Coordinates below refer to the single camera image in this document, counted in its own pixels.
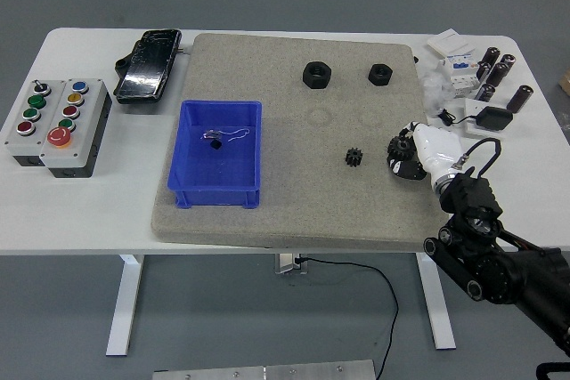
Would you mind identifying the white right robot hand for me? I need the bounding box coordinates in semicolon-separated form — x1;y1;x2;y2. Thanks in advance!
386;120;468;184

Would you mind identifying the large black gear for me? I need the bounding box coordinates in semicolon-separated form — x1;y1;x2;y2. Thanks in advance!
387;134;418;160

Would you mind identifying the small black gear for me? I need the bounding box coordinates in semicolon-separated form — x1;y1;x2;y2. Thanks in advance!
345;147;367;169

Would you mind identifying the small black hex nut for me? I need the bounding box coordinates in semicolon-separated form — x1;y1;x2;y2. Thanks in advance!
367;63;395;86

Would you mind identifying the large black hex nut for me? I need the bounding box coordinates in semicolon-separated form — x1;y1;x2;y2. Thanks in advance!
302;61;332;89

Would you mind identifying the table control box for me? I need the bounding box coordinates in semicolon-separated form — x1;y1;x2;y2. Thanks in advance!
273;254;309;276

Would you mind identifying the blue plastic box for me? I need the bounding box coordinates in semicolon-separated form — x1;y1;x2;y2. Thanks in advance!
166;99;263;210

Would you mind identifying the grey emergency-stop control box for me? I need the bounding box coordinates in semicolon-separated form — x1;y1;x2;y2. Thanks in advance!
38;78;112;179

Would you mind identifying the grey four-button control box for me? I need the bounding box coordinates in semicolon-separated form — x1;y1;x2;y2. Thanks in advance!
4;78;69;168

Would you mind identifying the crumpled clear plastic bag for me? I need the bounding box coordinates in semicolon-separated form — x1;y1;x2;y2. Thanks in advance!
419;63;457;120

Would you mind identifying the white circuit breaker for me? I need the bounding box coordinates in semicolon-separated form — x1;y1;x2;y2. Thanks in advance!
439;52;481;100

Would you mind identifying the grey-brown foam mat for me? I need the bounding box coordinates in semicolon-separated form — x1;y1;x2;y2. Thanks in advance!
150;32;452;252

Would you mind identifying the white table leg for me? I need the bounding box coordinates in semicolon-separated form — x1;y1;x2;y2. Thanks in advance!
105;254;144;357
415;251;458;351

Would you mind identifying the grey metal plate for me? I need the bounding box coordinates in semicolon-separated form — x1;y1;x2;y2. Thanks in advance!
151;359;378;380

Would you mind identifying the black device in plastic wrap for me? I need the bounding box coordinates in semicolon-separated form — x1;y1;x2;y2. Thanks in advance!
112;28;183;106

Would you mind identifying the black power adapter with cord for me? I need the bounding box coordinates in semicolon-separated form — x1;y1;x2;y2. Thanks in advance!
437;105;515;133

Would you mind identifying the white wall switch plate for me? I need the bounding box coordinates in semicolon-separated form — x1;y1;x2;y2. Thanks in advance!
427;28;476;59

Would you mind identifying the black floor cable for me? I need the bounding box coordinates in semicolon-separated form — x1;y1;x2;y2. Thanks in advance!
294;256;400;380

